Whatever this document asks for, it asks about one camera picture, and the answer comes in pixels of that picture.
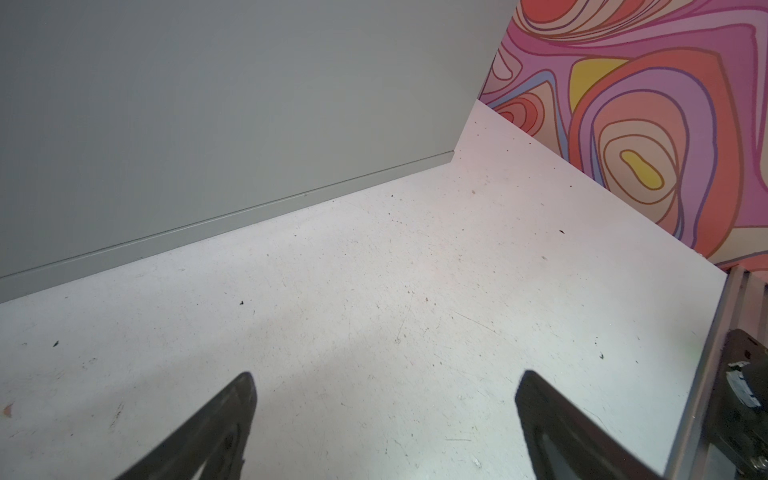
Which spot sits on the aluminium front rail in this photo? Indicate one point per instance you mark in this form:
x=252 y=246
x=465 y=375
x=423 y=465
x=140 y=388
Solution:
x=742 y=305

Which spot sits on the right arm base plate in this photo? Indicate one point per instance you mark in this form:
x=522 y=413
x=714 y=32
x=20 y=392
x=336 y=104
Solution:
x=736 y=419

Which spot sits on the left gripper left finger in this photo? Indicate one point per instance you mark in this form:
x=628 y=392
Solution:
x=210 y=444

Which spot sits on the grey metal cabinet box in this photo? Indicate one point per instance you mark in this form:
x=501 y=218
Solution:
x=129 y=128

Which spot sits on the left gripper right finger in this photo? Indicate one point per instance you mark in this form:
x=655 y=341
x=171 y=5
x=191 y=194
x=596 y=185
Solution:
x=563 y=443

